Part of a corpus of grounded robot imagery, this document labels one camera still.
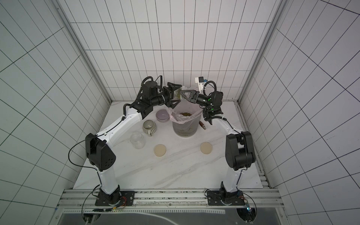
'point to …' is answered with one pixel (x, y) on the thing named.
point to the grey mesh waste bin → (186, 130)
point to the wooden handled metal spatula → (202, 125)
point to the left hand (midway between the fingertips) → (181, 93)
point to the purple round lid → (162, 116)
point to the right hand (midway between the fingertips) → (182, 92)
